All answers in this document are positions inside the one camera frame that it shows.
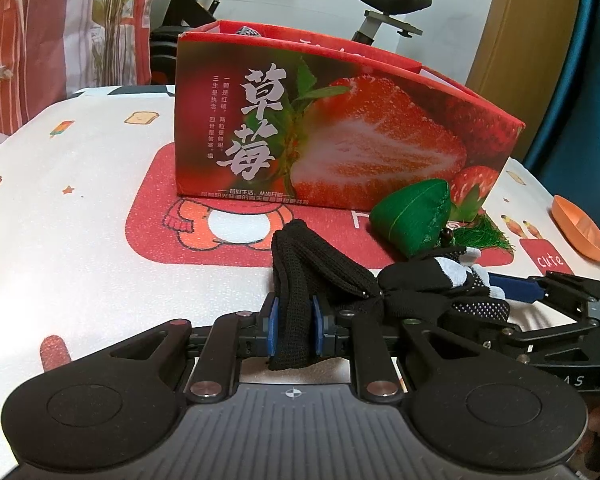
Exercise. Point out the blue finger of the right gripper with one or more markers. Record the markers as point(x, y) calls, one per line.
point(525, 290)

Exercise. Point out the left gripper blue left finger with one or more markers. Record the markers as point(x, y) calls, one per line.
point(221, 348)

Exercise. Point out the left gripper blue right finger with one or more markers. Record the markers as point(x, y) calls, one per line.
point(357, 337)

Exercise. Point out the black knitted glove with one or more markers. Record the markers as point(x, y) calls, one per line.
point(305, 267)

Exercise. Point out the green zongzi plush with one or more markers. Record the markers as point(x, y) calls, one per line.
point(433, 214)

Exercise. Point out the orange plastic dish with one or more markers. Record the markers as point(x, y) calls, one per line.
point(578, 228)

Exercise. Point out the black white dotted glove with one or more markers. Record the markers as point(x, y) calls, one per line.
point(445, 279)

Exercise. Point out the teal curtain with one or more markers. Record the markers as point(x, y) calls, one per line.
point(565, 154)

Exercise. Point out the patterned white table cloth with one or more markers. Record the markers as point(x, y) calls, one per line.
point(105, 271)

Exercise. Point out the red strawberry cardboard box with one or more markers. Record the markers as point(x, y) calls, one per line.
point(277, 114)

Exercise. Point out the black exercise bike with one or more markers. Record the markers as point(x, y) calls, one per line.
point(280, 10)

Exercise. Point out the pink printed backdrop curtain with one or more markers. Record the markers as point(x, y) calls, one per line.
point(52, 48)

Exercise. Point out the brown wooden door frame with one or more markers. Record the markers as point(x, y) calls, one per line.
point(520, 57)

